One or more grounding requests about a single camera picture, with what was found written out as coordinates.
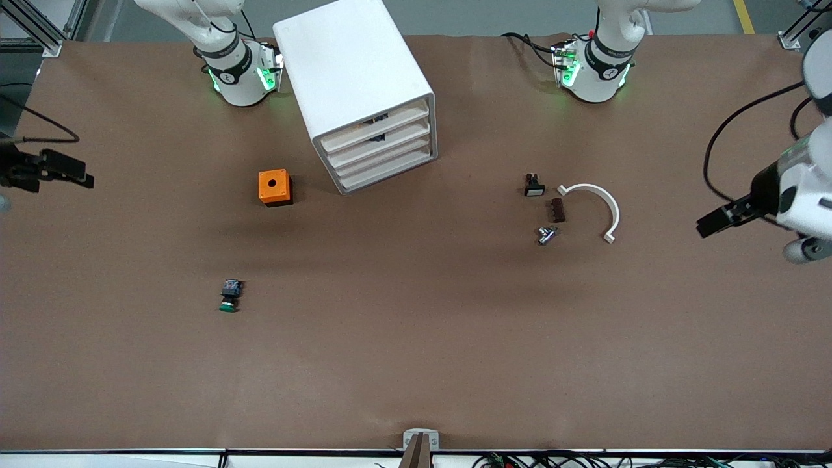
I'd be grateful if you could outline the white plastic drawer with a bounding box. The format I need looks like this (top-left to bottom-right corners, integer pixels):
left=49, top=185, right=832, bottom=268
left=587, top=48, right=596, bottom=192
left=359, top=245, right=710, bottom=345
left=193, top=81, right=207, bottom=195
left=322, top=103, right=431, bottom=155
left=337, top=148, right=435, bottom=192
left=327, top=120, right=432, bottom=168
left=331, top=135, right=433, bottom=179

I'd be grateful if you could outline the green push button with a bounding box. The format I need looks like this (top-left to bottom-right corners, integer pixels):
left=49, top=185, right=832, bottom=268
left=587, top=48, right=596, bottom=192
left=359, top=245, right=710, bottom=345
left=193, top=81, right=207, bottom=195
left=218, top=279, right=244, bottom=313

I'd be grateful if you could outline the white drawer cabinet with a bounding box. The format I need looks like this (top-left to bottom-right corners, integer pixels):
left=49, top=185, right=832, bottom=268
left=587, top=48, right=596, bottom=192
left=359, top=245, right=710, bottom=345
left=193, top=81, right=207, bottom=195
left=272, top=0, right=439, bottom=196

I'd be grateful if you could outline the orange box with round hole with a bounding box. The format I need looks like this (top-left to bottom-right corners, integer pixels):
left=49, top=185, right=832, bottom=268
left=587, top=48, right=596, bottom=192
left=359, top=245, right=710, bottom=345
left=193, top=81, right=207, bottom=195
left=258, top=169, right=294, bottom=208

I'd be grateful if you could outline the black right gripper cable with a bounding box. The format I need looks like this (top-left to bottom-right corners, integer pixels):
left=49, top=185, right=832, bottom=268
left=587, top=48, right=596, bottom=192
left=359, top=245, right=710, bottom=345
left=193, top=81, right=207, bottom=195
left=0, top=93, right=81, bottom=145

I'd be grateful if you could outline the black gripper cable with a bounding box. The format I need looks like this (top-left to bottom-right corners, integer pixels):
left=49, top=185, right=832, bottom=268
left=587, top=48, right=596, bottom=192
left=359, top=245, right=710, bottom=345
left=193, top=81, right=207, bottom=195
left=0, top=93, right=81, bottom=145
left=704, top=81, right=814, bottom=210

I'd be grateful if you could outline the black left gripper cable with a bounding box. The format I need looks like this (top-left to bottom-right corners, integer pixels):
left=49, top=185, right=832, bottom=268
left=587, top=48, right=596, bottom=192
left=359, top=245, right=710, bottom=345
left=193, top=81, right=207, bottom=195
left=704, top=81, right=814, bottom=210

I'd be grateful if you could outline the white curved plastic bracket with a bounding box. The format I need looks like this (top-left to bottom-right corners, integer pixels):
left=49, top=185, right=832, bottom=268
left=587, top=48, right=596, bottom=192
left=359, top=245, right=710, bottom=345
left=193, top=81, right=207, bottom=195
left=557, top=183, right=621, bottom=244

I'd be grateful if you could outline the aluminium frame profile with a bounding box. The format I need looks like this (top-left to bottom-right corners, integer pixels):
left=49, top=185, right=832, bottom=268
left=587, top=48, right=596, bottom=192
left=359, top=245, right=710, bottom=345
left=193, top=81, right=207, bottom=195
left=777, top=0, right=832, bottom=51
left=0, top=0, right=90, bottom=59

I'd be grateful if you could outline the black arm base cable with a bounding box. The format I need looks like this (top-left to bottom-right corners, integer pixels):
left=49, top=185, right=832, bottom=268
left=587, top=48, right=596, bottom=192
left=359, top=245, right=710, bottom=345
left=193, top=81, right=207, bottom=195
left=500, top=32, right=561, bottom=69

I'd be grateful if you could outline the white table edge rail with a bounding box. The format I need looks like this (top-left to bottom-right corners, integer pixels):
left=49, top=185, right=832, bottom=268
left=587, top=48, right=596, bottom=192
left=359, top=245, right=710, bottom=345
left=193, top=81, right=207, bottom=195
left=0, top=448, right=832, bottom=468

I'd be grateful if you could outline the tangled cable bundle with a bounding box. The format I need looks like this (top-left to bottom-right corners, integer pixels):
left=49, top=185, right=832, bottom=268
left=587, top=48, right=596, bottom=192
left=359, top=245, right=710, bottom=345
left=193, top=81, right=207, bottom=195
left=471, top=451, right=832, bottom=468

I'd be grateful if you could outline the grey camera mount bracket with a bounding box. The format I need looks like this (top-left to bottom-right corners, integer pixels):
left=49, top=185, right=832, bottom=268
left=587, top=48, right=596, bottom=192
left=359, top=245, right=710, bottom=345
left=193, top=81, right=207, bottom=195
left=398, top=428, right=441, bottom=468

